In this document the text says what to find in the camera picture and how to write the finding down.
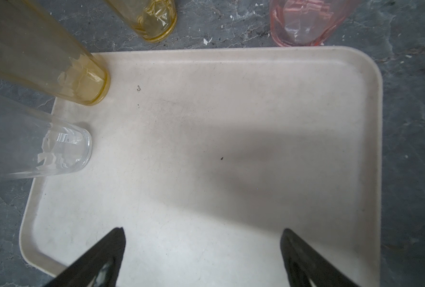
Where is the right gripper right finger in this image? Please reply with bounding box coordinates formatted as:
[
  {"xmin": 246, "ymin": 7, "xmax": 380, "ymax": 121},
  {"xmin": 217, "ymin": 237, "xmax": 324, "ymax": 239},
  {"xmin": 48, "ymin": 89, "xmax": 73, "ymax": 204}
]
[{"xmin": 280, "ymin": 228, "xmax": 357, "ymax": 287}]

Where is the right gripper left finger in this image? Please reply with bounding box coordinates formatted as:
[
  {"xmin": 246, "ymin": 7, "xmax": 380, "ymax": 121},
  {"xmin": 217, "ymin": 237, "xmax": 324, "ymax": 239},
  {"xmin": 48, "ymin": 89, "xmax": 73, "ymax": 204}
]
[{"xmin": 46, "ymin": 227, "xmax": 126, "ymax": 287}]

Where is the clear transparent glass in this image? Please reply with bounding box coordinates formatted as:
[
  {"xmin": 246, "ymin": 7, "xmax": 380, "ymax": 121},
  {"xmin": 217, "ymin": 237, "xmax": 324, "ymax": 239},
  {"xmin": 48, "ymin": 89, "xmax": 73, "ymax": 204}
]
[{"xmin": 0, "ymin": 96, "xmax": 92, "ymax": 180}]

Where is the beige plastic tray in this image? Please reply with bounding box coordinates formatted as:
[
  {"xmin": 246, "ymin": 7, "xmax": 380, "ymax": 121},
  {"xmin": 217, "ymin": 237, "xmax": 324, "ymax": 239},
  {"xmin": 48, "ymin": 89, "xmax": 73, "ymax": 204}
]
[{"xmin": 19, "ymin": 46, "xmax": 383, "ymax": 287}]

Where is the tall amber yellow glass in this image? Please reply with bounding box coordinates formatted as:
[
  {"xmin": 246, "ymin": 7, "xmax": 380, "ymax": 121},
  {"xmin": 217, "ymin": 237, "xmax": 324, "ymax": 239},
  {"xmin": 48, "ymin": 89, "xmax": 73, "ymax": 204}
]
[{"xmin": 0, "ymin": 1, "xmax": 111, "ymax": 106}]

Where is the pink glass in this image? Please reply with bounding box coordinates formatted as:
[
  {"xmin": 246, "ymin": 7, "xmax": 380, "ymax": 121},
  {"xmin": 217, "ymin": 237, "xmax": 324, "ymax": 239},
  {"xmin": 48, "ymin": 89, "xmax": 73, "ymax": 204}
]
[{"xmin": 269, "ymin": 0, "xmax": 361, "ymax": 47}]

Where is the short yellow glass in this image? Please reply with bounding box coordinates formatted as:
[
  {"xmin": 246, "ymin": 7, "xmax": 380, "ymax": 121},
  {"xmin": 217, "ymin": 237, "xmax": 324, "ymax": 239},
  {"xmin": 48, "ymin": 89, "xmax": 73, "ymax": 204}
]
[{"xmin": 106, "ymin": 0, "xmax": 177, "ymax": 43}]

